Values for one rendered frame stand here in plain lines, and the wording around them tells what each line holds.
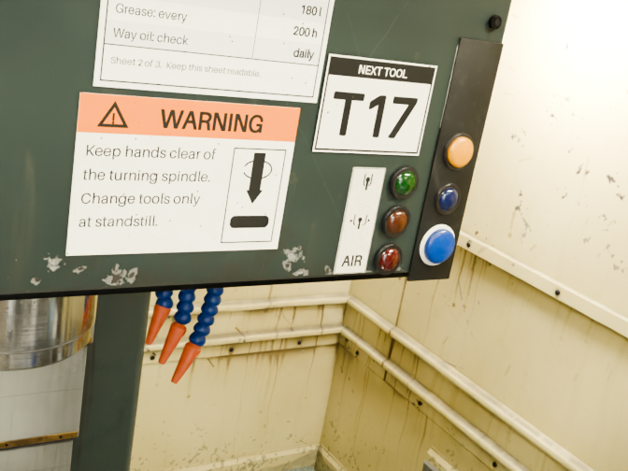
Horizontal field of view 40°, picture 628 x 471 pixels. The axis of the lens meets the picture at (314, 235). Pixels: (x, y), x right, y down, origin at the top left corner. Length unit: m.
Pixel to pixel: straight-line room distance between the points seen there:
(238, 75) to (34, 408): 0.90
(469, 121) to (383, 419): 1.38
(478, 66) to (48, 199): 0.34
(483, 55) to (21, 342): 0.43
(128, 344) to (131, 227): 0.86
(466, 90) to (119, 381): 0.92
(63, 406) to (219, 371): 0.66
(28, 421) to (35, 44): 0.93
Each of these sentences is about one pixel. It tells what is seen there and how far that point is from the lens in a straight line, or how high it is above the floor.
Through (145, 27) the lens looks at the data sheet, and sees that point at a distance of 0.54.
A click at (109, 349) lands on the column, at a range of 1.41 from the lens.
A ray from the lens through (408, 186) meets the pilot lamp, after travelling 0.67.
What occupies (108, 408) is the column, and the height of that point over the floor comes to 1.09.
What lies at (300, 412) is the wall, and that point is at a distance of 2.17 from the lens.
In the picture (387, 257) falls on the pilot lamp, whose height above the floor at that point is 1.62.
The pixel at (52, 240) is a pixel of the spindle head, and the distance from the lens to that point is 0.56.
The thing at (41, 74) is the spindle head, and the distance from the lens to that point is 0.53.
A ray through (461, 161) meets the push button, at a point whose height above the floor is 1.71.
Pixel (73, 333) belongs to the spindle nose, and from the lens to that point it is 0.75.
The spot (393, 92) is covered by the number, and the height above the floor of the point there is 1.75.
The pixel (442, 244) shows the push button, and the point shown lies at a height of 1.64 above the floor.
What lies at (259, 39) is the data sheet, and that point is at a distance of 0.57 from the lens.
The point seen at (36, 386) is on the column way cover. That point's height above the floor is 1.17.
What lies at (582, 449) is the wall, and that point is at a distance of 1.59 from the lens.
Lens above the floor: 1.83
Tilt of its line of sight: 17 degrees down
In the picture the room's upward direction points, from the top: 10 degrees clockwise
